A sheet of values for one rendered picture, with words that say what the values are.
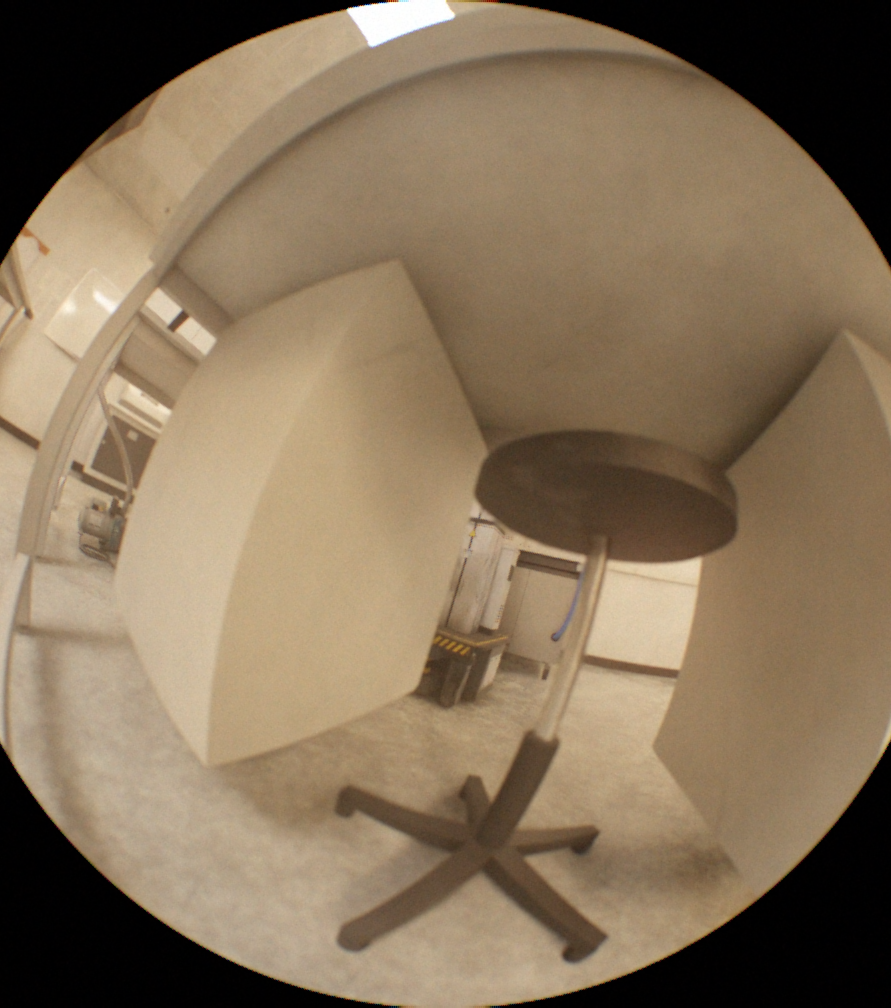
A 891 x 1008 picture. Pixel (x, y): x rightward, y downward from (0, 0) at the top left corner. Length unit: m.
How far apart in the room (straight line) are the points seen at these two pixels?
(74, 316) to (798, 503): 4.85
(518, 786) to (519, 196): 0.70
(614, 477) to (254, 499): 0.29
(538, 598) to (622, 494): 1.74
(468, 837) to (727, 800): 0.36
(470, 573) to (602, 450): 1.06
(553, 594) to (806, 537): 1.68
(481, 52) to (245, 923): 0.83
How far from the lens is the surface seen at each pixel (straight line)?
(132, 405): 3.64
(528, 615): 1.98
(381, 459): 0.38
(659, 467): 0.26
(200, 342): 1.34
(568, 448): 0.26
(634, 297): 0.48
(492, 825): 0.49
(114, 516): 1.68
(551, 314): 0.51
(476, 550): 1.27
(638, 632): 3.35
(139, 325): 1.29
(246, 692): 0.34
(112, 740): 0.67
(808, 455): 0.53
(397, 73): 0.38
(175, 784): 0.61
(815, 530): 0.49
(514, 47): 0.36
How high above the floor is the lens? 0.46
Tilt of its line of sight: 14 degrees up
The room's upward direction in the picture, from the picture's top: 17 degrees clockwise
